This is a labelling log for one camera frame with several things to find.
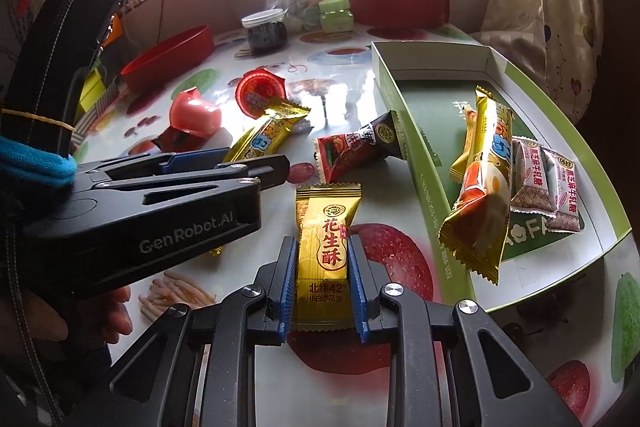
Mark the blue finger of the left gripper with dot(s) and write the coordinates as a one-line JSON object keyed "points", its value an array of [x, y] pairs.
{"points": [[194, 161]]}

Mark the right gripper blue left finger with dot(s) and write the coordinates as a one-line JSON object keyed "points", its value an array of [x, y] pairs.
{"points": [[272, 320]]}

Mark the left hand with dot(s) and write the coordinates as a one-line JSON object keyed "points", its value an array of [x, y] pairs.
{"points": [[117, 319]]}

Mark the dark jar white lid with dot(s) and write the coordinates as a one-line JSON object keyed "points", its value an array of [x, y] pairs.
{"points": [[266, 31]]}

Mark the white sesame nougat packet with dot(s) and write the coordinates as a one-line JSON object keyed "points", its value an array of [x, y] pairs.
{"points": [[562, 183]]}

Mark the green yellow stacked boxes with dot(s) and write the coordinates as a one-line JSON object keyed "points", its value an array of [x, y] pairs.
{"points": [[91, 92]]}

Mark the green lidded jar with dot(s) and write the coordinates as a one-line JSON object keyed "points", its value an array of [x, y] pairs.
{"points": [[336, 16]]}

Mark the small gold peanut candy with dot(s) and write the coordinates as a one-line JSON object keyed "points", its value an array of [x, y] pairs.
{"points": [[324, 214]]}

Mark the long yellow snack bar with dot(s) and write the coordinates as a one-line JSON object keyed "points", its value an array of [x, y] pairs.
{"points": [[475, 229]]}

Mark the cream patterned curtain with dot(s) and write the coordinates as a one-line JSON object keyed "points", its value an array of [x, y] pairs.
{"points": [[556, 43]]}

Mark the red oval bowl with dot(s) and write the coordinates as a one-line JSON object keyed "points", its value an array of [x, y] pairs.
{"points": [[168, 60]]}

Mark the green white cardboard box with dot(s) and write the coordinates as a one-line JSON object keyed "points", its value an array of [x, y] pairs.
{"points": [[460, 107]]}

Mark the red black candy packet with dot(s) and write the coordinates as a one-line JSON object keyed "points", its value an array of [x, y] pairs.
{"points": [[339, 153]]}

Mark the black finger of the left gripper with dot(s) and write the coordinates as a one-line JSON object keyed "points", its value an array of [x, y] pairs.
{"points": [[271, 170]]}

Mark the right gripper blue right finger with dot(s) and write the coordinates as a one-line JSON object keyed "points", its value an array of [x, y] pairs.
{"points": [[373, 320]]}

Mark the yellow snack bar packet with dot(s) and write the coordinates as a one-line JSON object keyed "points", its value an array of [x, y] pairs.
{"points": [[269, 132]]}

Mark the pink red jelly cup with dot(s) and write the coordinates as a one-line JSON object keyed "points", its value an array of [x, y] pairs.
{"points": [[192, 121]]}

